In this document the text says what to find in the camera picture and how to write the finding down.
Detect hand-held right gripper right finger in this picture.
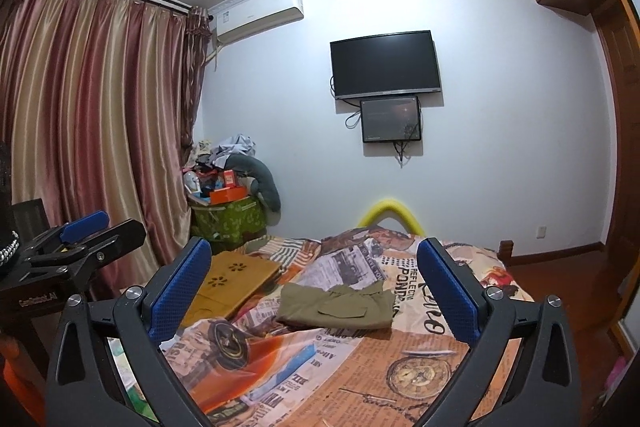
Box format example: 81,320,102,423
415,237,584,427

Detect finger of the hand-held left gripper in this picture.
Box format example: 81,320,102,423
24,219,148,282
30,210,111,259

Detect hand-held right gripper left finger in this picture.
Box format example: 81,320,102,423
44,237,213,427

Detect khaki pants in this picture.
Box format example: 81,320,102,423
276,281,397,331

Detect wooden board with flower cutouts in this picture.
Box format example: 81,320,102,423
181,250,281,329

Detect green patterned storage box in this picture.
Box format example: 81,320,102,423
188,197,267,254

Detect pink striped curtain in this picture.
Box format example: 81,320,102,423
0,0,213,300

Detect yellow foam tube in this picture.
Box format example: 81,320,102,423
357,198,424,234

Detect orange cardboard box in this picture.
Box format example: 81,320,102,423
209,186,249,206

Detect bed with printed bedspread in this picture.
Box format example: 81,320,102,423
107,227,538,427

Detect pile of clothes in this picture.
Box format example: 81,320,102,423
191,134,257,171

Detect white air conditioner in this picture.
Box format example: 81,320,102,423
209,0,305,48

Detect wooden bed post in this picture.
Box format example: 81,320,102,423
494,239,517,266

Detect black monitor cables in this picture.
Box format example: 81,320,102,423
329,74,426,168

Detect small black wall monitor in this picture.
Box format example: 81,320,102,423
359,95,422,144

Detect large black wall television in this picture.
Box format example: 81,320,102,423
329,30,444,102

